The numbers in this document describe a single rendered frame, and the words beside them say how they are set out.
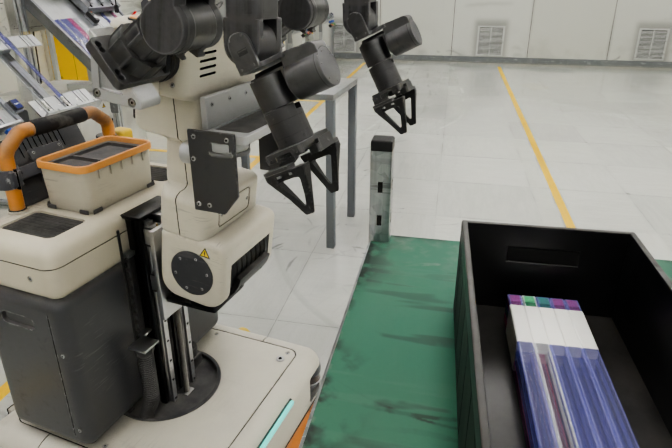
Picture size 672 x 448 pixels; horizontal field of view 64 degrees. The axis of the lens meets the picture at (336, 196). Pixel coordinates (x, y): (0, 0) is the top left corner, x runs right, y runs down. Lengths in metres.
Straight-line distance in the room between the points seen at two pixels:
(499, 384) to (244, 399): 1.07
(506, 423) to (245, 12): 0.58
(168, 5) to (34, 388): 0.96
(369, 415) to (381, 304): 0.17
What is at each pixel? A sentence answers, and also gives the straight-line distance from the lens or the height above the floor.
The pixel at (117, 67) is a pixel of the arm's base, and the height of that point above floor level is 1.17.
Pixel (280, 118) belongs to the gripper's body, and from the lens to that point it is 0.78.
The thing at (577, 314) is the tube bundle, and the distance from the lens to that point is 0.59.
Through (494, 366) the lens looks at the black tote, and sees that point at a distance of 0.55.
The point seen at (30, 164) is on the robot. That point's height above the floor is 0.90.
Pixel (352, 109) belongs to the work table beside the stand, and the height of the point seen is 0.64.
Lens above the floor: 1.30
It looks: 22 degrees down
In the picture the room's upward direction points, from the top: straight up
